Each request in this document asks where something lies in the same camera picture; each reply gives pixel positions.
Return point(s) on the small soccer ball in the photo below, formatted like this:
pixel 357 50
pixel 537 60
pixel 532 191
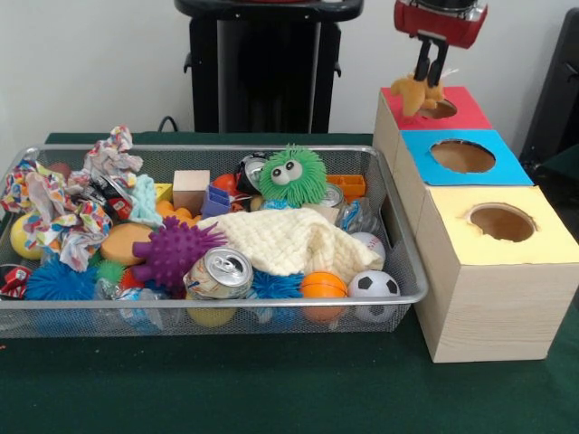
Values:
pixel 374 285

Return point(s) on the blue spiky ball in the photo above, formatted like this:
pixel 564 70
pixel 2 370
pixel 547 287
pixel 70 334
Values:
pixel 61 280

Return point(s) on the yellow ball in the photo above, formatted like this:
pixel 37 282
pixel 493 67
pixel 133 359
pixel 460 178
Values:
pixel 18 240

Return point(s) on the colourful patterned cloth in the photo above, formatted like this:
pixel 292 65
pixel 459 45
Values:
pixel 63 212

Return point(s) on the orange toy block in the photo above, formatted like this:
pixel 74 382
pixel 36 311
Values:
pixel 348 186

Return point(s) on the wooden box with three holes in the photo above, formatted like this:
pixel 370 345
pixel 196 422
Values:
pixel 488 307

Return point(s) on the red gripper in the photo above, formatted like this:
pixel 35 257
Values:
pixel 443 23

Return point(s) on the green fuzzy toy with eyes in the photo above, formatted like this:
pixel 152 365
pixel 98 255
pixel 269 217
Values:
pixel 294 188

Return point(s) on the crushed silver can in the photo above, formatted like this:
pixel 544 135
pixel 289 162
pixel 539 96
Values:
pixel 222 271

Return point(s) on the purple spiky ball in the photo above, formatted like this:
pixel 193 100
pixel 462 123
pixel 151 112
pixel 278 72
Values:
pixel 176 253

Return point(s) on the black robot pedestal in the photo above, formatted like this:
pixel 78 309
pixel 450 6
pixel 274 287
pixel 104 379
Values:
pixel 262 72

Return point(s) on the small orange basketball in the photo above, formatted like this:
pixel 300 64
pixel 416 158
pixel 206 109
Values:
pixel 323 285

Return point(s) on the cream knitted cloth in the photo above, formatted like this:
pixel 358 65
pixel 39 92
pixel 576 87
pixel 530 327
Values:
pixel 289 240

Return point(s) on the tan plush toy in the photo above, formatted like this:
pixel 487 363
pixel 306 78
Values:
pixel 416 95

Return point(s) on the clear mesh bin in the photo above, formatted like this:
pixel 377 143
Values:
pixel 412 271

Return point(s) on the black chair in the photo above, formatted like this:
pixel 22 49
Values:
pixel 561 99

